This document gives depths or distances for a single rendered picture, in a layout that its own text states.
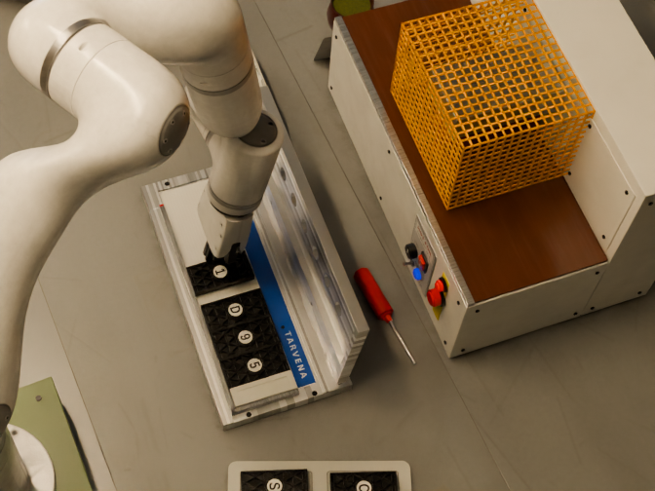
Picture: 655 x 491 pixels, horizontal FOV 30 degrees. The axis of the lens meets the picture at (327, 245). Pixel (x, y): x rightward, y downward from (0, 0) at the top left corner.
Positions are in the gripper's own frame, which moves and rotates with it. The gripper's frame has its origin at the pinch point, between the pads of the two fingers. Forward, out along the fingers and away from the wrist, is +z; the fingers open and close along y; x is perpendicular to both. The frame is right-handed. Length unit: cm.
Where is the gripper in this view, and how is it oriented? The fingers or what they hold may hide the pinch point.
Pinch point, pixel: (215, 248)
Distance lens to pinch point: 194.4
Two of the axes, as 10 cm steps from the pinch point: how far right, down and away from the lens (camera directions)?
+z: -2.5, 5.3, 8.1
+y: 3.4, 8.3, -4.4
